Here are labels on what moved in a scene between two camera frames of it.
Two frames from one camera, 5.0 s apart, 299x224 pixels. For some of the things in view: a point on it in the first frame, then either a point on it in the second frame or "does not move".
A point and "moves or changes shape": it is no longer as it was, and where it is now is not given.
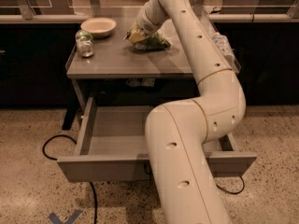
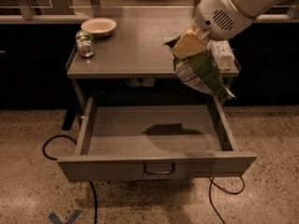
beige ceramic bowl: (100, 27) does not move
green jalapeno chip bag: (156, 41) moves or changes shape
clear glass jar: (84, 43) does not move
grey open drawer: (111, 147) does not move
